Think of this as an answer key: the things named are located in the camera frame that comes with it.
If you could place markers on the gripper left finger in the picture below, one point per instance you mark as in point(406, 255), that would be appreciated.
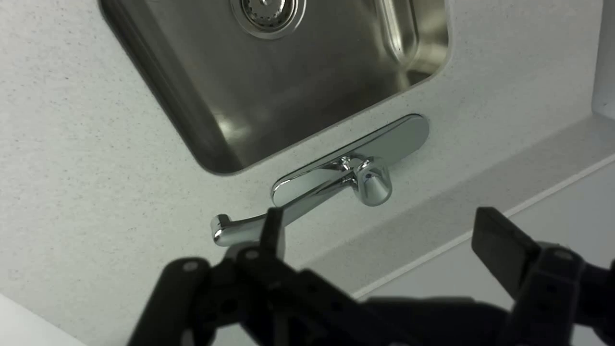
point(250, 288)

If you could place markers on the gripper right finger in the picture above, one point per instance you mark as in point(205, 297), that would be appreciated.
point(538, 274)

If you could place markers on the chrome faucet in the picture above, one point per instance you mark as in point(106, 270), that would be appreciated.
point(331, 178)

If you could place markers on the stainless steel sink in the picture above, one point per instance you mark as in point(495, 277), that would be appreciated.
point(288, 81)

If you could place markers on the sink drain strainer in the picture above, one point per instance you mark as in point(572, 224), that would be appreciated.
point(268, 14)

